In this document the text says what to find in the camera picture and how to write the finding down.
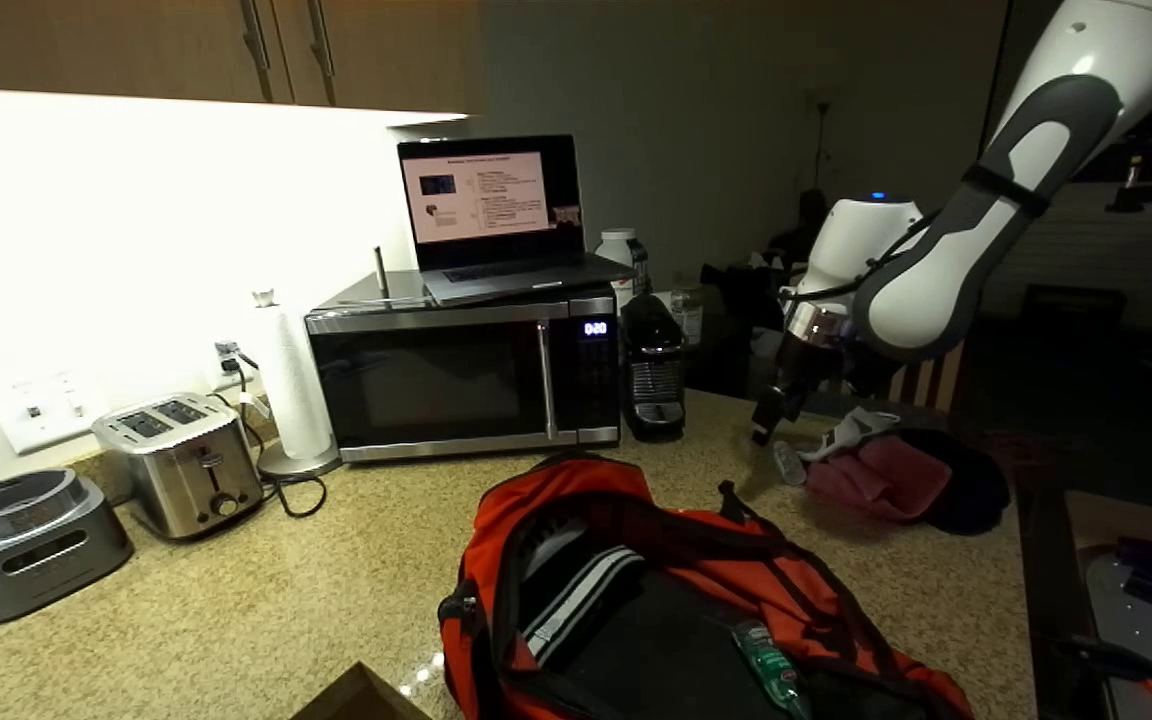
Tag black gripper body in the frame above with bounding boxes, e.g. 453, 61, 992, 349
753, 336, 858, 444

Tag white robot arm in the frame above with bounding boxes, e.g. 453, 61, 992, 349
753, 0, 1152, 444

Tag green packet in bag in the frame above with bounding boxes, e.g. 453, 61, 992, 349
732, 624, 812, 720

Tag white sock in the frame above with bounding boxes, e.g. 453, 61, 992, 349
808, 408, 902, 465

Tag pink cloth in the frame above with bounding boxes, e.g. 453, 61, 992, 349
808, 437, 953, 526

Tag wooden chair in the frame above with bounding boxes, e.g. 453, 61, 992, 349
885, 349, 963, 415

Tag red black backpack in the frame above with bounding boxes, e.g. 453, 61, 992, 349
439, 455, 972, 720

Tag open laptop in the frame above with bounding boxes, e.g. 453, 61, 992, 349
400, 132, 630, 306

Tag stainless steel microwave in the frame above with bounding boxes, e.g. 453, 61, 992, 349
306, 282, 622, 465

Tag tray with tools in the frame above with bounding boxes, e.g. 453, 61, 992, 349
1068, 493, 1152, 720

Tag white paper towel roll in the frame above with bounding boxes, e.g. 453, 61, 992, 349
252, 287, 338, 481

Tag brown box corner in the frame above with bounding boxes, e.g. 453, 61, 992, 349
293, 664, 430, 720

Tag wooden upper cabinets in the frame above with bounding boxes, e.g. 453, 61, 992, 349
0, 0, 483, 113

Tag silver toaster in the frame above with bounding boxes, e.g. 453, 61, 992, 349
93, 398, 266, 539

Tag grey round appliance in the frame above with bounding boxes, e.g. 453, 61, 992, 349
0, 468, 133, 624

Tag black toaster cable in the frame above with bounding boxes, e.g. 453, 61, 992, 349
239, 398, 338, 526

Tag white wall outlet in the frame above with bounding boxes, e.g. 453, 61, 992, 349
0, 372, 99, 454

